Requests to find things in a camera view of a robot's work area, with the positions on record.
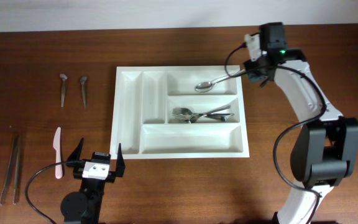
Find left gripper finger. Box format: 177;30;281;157
67;138;84;161
115;143;126;177

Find pink plastic knife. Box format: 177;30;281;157
53;127;63;179

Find white plastic cutlery tray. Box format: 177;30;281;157
109;65;250;159

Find small steel spoon right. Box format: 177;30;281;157
80;76;88;108

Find small steel spoon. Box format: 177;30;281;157
80;76;88;108
59;73;68;108

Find small steel spoon left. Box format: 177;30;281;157
59;73;68;108

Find steel fork dark handle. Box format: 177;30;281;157
172;111;234;119

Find steel tongs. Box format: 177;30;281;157
0;134;21;206

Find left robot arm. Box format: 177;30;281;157
60;139;126;224

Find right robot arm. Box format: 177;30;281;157
244;22;358;223

